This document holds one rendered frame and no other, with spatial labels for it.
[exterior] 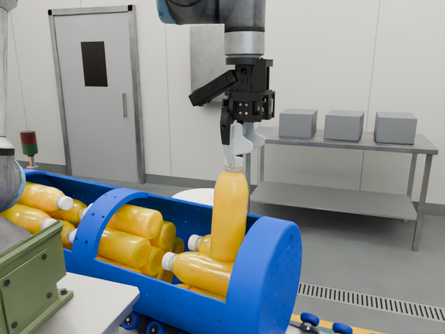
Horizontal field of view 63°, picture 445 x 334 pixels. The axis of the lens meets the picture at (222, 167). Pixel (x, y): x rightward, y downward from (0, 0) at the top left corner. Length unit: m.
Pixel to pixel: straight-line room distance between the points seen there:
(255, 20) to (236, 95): 0.13
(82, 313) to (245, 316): 0.28
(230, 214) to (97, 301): 0.29
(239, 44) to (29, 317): 0.56
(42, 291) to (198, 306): 0.28
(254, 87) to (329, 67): 3.43
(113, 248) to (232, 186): 0.34
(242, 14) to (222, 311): 0.53
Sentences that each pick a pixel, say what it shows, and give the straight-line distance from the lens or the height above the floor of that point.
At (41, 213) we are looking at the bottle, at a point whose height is 1.14.
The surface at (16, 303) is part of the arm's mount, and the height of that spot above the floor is 1.22.
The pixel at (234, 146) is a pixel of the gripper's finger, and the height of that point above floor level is 1.39.
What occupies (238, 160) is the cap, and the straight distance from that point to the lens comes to 0.73.
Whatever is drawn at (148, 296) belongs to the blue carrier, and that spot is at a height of 1.08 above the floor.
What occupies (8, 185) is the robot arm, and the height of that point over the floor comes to 1.33.
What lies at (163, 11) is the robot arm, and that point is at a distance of 0.70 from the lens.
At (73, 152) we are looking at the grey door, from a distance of 5.53.
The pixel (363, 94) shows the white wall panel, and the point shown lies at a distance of 4.12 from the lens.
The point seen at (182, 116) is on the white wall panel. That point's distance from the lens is 4.56.
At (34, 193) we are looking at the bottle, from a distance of 1.19.
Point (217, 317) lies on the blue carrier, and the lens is 0.74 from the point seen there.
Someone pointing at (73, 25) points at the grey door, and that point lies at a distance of 5.28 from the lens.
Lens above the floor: 1.54
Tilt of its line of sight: 16 degrees down
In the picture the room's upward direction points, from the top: straight up
